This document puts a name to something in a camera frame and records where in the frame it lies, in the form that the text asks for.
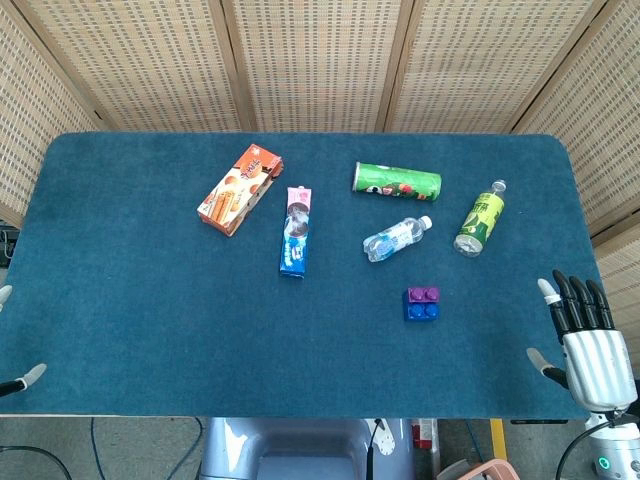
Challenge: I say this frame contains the clear water bottle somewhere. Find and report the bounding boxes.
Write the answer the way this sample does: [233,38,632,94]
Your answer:
[362,215,434,263]

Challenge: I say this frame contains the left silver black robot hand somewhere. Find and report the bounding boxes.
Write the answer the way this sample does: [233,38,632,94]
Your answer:
[0,284,47,399]

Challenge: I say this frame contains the blue pink cookie box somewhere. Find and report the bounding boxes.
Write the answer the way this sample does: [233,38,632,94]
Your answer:
[278,185,315,278]

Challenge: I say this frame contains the blue toy brick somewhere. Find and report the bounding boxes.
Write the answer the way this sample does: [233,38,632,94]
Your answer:
[402,292,444,323]

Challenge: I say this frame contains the bamboo folding screen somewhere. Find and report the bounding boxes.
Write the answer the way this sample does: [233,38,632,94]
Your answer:
[0,0,640,346]

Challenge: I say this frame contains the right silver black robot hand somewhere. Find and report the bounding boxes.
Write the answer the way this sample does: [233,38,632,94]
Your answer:
[526,269,639,412]

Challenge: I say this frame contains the green chips can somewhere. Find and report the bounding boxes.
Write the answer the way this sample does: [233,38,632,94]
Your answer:
[351,161,443,204]

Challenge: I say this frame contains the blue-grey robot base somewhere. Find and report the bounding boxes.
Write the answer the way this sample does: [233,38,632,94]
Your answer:
[198,417,417,480]

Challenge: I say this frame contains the green label drink bottle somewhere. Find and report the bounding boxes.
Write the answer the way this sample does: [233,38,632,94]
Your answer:
[453,179,508,258]

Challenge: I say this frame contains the white metal mounting bracket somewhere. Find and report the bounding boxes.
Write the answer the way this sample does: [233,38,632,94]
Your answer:
[372,418,403,457]

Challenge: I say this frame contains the blue floor cable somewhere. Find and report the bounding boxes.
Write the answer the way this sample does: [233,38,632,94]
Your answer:
[89,417,205,480]

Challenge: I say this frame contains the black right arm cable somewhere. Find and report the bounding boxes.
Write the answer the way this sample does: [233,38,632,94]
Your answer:
[558,418,619,480]

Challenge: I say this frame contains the orange biscuit box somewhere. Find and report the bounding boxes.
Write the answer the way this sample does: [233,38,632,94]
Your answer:
[196,143,284,237]

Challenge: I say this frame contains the black floor cable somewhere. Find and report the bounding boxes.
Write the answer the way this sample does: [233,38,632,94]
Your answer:
[0,443,74,480]

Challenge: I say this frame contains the red white container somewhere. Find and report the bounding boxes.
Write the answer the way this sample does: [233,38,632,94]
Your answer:
[411,418,440,450]

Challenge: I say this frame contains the blue table mat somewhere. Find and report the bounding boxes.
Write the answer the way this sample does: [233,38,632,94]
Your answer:
[0,131,603,420]

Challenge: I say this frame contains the pink plastic basket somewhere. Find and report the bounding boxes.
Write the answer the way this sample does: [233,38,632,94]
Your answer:
[438,458,517,480]

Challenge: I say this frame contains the purple toy brick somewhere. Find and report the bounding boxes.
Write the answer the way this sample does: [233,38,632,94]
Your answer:
[407,285,442,306]

